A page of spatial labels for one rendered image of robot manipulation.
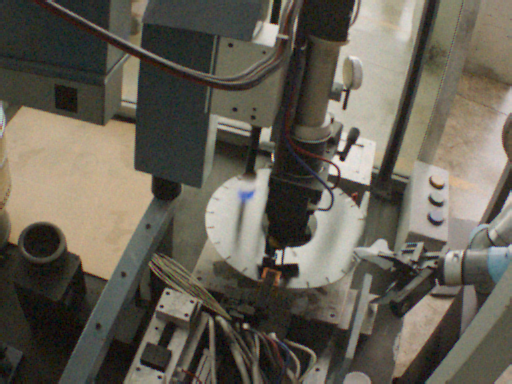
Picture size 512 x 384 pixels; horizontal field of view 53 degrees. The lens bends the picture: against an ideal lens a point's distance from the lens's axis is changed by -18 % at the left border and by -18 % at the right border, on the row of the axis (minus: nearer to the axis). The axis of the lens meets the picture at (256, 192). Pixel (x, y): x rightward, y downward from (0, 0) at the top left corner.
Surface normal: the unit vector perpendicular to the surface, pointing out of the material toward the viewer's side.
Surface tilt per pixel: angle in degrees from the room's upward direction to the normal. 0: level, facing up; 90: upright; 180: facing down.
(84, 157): 0
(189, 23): 59
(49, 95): 90
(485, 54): 90
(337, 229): 0
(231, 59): 90
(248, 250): 0
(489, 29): 90
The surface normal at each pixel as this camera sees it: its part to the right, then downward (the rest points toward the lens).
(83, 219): 0.13, -0.73
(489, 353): -0.26, 0.63
